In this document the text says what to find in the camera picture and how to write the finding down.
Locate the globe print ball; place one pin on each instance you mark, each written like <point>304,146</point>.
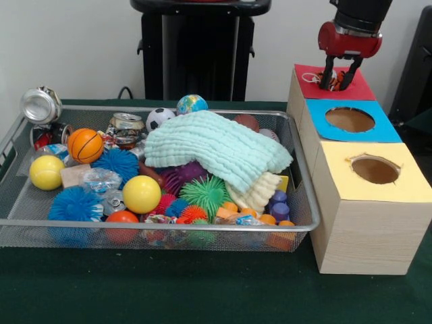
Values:
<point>192,104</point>

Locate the smooth yellow ball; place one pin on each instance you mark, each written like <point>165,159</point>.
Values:
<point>141,194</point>

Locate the green spiky ball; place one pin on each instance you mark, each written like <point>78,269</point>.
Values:
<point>202,194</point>

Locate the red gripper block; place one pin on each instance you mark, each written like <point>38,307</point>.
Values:
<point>349,42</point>

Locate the crushed silver drink can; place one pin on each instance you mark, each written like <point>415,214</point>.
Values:
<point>40,106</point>

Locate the black upright stand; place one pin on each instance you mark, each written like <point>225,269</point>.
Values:
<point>415,67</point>

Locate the blue spiky ball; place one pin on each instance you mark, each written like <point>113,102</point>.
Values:
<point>76,204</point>
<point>116,162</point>

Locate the cream waffle cloth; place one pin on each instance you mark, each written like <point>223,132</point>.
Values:
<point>260,192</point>

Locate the wooden three-hole box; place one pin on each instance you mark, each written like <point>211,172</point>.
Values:
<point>364,236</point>

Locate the orange basketball toy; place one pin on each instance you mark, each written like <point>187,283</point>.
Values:
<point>85,146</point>

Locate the orange striped tiger plush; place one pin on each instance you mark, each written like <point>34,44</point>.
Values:
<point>337,81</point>

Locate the yellow tennis ball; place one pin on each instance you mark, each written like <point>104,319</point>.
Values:
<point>47,173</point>

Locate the dark green table cloth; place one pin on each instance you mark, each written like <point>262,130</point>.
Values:
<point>202,290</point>

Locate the mint green cloth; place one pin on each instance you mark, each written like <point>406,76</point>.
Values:
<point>216,145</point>

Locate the shallow clear mesh bin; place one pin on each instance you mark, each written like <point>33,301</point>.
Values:
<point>168,236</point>

